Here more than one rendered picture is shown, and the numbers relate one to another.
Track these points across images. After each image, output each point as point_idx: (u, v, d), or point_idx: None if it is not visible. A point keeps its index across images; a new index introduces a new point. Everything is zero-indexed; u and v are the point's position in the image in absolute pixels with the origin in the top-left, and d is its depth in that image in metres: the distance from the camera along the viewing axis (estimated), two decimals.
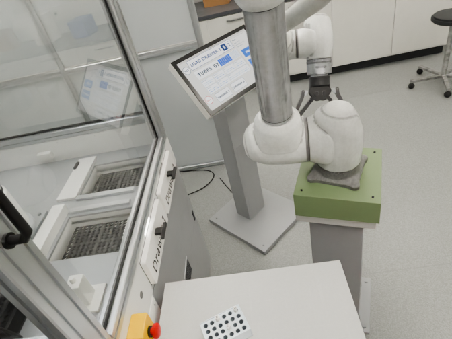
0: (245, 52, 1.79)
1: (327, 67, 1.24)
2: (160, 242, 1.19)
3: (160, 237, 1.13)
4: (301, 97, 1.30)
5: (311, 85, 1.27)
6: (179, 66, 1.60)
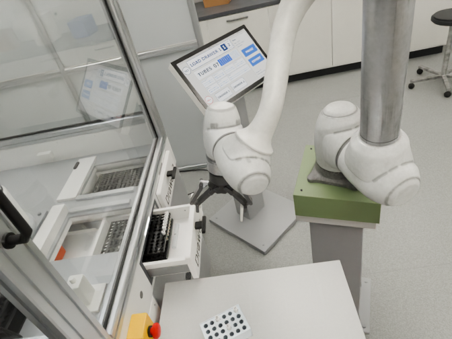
0: (245, 52, 1.79)
1: None
2: (199, 237, 1.18)
3: (201, 231, 1.11)
4: None
5: None
6: (179, 66, 1.60)
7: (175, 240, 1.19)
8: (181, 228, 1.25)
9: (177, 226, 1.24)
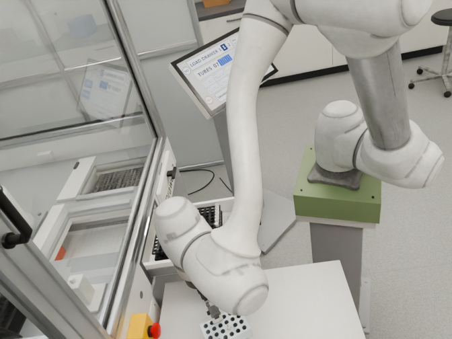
0: None
1: None
2: None
3: None
4: None
5: None
6: (179, 66, 1.60)
7: None
8: None
9: (227, 218, 1.22)
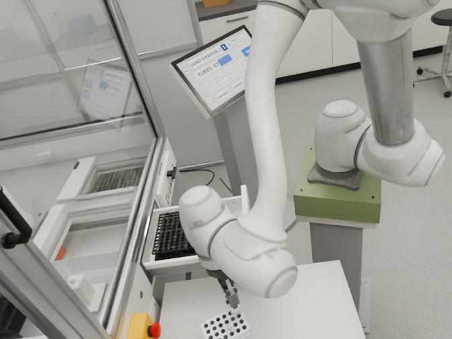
0: (245, 52, 1.79)
1: None
2: None
3: None
4: (237, 292, 0.87)
5: None
6: (179, 66, 1.60)
7: None
8: None
9: None
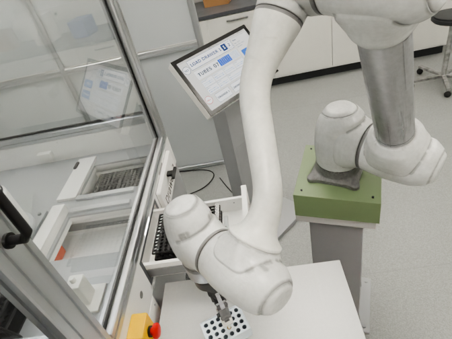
0: (245, 52, 1.79)
1: None
2: None
3: None
4: (227, 305, 0.82)
5: None
6: (179, 66, 1.60)
7: None
8: (230, 220, 1.23)
9: (227, 218, 1.22)
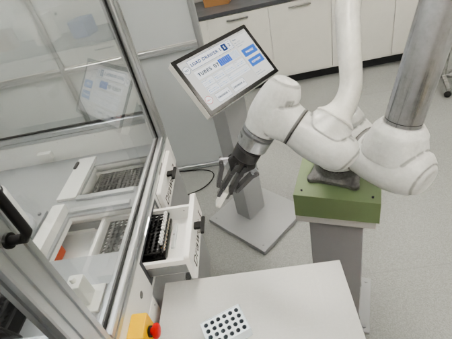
0: (245, 52, 1.79)
1: None
2: (198, 237, 1.18)
3: (200, 231, 1.11)
4: (251, 173, 1.03)
5: None
6: (179, 66, 1.60)
7: (174, 240, 1.19)
8: (179, 228, 1.25)
9: (177, 226, 1.24)
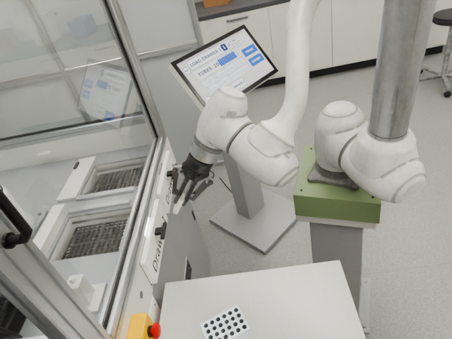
0: (245, 52, 1.79)
1: None
2: (160, 242, 1.19)
3: (160, 237, 1.13)
4: None
5: None
6: (179, 66, 1.60)
7: None
8: None
9: None
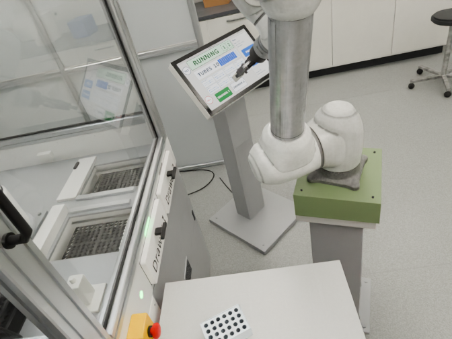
0: (245, 52, 1.79)
1: (255, 41, 1.30)
2: (160, 242, 1.19)
3: (160, 237, 1.13)
4: None
5: None
6: (179, 66, 1.60)
7: None
8: None
9: None
